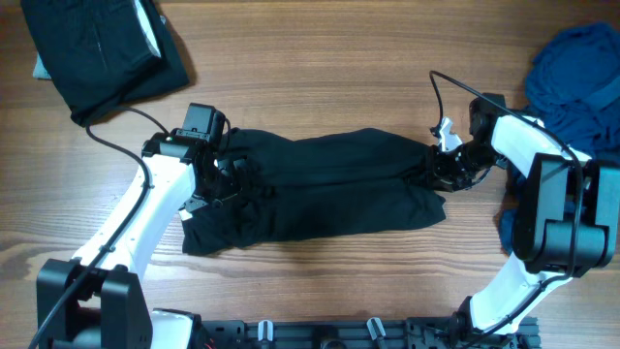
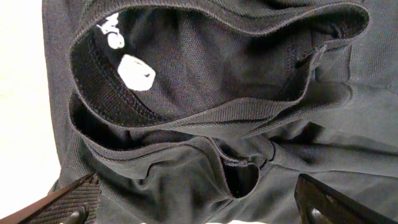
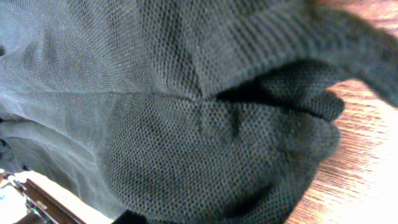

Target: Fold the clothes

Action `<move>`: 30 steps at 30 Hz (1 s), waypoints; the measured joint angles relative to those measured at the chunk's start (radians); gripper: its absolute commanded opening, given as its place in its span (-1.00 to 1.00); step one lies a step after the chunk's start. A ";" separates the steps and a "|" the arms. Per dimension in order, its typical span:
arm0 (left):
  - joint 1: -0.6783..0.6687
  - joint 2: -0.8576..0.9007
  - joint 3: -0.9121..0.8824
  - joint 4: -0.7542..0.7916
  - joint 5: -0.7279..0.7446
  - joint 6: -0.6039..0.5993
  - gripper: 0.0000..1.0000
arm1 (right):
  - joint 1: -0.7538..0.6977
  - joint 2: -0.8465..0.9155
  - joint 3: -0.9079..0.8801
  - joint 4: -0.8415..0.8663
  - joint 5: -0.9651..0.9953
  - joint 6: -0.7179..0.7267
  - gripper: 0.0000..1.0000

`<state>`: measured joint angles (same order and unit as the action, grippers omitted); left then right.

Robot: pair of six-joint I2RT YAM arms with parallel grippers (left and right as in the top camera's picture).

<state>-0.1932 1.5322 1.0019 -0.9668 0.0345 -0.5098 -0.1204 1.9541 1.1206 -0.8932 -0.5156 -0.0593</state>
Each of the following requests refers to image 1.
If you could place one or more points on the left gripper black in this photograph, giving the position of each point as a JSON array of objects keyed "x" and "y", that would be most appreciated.
[{"x": 230, "y": 190}]

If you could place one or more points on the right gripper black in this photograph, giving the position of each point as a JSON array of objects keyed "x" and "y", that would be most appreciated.
[{"x": 439, "y": 177}]

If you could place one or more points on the black t-shirt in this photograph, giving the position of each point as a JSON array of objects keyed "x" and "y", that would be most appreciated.
[{"x": 366, "y": 181}]

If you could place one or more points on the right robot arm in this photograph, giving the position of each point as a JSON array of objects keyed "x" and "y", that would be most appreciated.
[{"x": 565, "y": 224}]

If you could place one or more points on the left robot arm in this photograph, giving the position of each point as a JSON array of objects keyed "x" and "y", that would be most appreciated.
[{"x": 95, "y": 299}]

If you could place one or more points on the blue garment pile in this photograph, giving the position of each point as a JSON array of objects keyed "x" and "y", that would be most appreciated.
[{"x": 573, "y": 88}]

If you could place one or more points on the folded black garment stack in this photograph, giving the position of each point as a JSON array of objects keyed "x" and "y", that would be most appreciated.
[{"x": 103, "y": 53}]

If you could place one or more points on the folded grey garment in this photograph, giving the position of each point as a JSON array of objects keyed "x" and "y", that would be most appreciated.
[{"x": 40, "y": 71}]

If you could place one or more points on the black mounting rail base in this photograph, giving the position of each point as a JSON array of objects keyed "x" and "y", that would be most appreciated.
[{"x": 412, "y": 333}]

